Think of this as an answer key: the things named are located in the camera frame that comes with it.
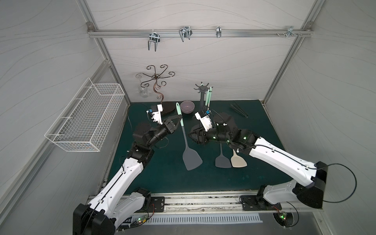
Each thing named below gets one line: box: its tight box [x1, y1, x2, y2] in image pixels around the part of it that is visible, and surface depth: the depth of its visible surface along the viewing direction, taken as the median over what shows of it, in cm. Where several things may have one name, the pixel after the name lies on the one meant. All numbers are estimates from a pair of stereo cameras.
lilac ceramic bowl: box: [180, 100, 196, 115], surface depth 113 cm
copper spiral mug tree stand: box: [135, 64, 176, 116], surface depth 95 cm
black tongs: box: [230, 101, 249, 118], surface depth 118 cm
